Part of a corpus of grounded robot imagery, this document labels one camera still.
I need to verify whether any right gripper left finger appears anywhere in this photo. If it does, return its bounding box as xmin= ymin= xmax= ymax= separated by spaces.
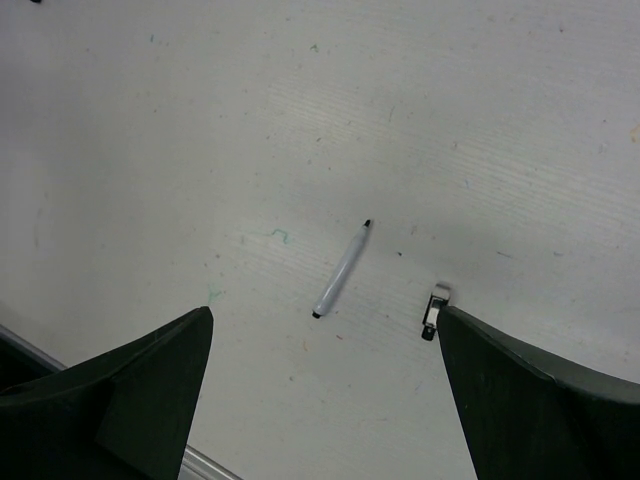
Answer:
xmin=1 ymin=306 xmax=214 ymax=479

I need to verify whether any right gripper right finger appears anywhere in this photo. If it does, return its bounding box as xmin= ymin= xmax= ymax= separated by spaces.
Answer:
xmin=438 ymin=307 xmax=639 ymax=479

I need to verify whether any black pen cap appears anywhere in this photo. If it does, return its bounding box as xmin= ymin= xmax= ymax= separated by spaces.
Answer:
xmin=421 ymin=283 xmax=452 ymax=341

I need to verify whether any black marker pen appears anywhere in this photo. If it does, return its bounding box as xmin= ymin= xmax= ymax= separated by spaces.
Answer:
xmin=312 ymin=219 xmax=373 ymax=319

